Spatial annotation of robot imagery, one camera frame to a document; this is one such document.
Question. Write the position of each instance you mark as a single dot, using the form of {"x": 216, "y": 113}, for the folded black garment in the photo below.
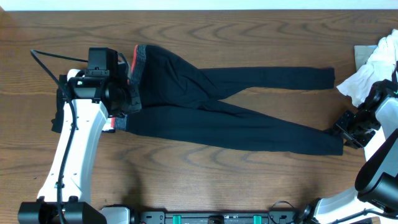
{"x": 57, "y": 122}

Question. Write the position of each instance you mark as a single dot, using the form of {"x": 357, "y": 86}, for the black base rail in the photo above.
{"x": 217, "y": 217}

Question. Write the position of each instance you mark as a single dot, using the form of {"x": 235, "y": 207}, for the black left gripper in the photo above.
{"x": 136, "y": 103}

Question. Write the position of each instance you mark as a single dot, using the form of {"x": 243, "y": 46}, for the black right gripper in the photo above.
{"x": 354, "y": 141}

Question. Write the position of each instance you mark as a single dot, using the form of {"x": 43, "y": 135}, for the crumpled white shirt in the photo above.
{"x": 381, "y": 65}

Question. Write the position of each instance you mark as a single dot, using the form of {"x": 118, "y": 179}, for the black leggings with red waistband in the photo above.
{"x": 185, "y": 103}

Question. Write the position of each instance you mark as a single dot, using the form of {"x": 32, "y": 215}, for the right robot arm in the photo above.
{"x": 375, "y": 190}

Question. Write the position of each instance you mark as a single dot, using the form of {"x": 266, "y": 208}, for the folded white garment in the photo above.
{"x": 107, "y": 128}

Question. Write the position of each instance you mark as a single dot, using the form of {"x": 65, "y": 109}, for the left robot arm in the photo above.
{"x": 93, "y": 97}

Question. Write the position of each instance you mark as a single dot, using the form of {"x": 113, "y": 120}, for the grey cloth piece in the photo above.
{"x": 362, "y": 53}

